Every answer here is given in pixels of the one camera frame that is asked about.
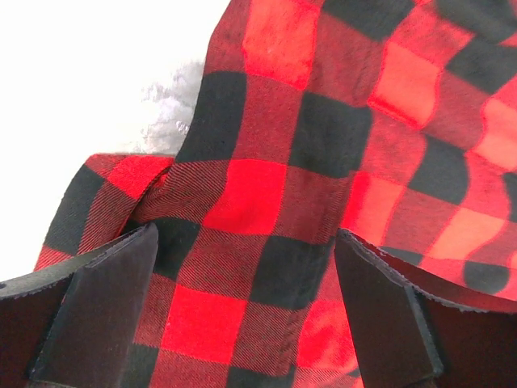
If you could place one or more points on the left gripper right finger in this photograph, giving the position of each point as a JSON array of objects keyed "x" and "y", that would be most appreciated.
[{"x": 411, "y": 328}]

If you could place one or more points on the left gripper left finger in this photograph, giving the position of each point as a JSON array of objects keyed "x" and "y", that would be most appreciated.
[{"x": 72, "y": 324}]

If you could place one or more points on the red black plaid shirt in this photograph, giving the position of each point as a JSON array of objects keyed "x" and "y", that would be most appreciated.
[{"x": 395, "y": 120}]

